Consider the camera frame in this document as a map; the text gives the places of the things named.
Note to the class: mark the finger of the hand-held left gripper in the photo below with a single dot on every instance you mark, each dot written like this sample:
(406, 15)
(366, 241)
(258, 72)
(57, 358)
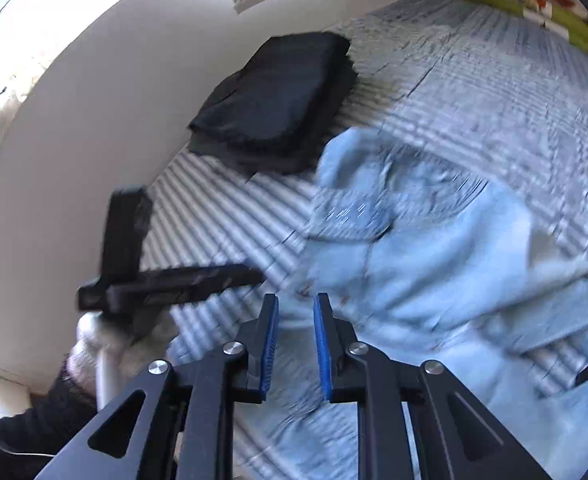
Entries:
(204, 280)

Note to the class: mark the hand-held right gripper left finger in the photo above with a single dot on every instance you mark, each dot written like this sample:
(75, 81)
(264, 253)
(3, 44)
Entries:
(269, 345)

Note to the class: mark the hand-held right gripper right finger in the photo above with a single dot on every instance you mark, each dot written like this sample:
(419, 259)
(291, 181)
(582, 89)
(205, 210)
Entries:
(322, 350)

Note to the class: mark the light blue jeans pants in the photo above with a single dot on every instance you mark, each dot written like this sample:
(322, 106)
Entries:
(449, 270)

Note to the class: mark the person's left forearm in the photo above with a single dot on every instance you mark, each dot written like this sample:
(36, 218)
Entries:
(29, 410)

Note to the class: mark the folded matte black pants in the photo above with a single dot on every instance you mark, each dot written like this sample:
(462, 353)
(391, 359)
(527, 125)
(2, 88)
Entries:
(324, 130)

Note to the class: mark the folded shiny black pants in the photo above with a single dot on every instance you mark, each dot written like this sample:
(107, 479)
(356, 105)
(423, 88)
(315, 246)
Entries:
(274, 90)

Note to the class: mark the person's left hand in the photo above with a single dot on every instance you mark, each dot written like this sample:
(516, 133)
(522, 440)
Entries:
(91, 345)

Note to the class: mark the blue white striped blanket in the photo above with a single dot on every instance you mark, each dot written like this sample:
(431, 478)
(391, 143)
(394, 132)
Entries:
(499, 90)

